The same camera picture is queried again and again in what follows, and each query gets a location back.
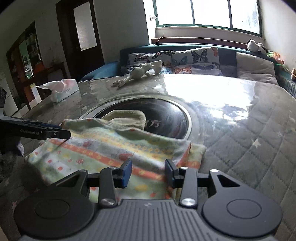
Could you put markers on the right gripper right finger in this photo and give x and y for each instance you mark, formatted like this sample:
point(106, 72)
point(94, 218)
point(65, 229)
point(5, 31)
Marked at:
point(184, 178)

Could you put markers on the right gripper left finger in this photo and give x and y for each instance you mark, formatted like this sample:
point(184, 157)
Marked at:
point(112, 178)

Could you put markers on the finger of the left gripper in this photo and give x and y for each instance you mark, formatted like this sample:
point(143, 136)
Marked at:
point(55, 133)

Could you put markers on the colourful patterned child's jacket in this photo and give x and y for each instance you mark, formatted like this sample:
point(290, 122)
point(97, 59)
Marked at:
point(97, 143)

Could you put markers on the white pink tissue pack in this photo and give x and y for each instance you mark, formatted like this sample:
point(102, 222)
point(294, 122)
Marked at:
point(60, 89)

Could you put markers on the black round induction cooktop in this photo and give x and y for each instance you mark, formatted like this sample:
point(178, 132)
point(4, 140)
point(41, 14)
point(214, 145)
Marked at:
point(166, 115)

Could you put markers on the grey quilted star table cover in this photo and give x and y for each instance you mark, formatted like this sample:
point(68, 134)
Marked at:
point(246, 180)

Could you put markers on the white plush bunny toy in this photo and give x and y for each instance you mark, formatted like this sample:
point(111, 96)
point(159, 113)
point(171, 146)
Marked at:
point(138, 72)

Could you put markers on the dark wooden door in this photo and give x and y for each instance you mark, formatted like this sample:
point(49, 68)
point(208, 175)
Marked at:
point(79, 36)

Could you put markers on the butterfly patterned cushion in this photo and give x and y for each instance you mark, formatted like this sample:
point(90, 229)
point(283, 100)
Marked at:
point(204, 61)

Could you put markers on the grey pillow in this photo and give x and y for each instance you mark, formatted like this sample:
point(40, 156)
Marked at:
point(254, 68)

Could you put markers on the teal sofa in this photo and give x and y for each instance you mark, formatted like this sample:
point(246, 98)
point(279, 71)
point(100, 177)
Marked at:
point(227, 57)

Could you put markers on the colourful small plush toys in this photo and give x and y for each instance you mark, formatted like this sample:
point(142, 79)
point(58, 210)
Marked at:
point(293, 74)

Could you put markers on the white black plush toy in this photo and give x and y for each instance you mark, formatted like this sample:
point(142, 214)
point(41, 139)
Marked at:
point(252, 46)

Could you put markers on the orange green plush toy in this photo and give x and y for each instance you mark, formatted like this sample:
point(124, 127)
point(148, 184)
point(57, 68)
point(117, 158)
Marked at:
point(276, 56)

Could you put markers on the green framed window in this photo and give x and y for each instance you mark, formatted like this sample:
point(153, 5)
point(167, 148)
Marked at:
point(240, 16)

